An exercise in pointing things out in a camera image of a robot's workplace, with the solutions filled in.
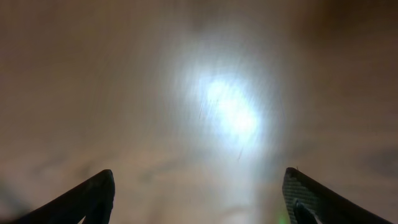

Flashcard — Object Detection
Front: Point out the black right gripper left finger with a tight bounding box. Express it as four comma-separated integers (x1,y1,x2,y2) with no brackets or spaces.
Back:
14,169,115,224

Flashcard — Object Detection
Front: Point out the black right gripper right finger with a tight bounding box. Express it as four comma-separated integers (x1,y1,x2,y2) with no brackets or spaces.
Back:
282,167,391,224

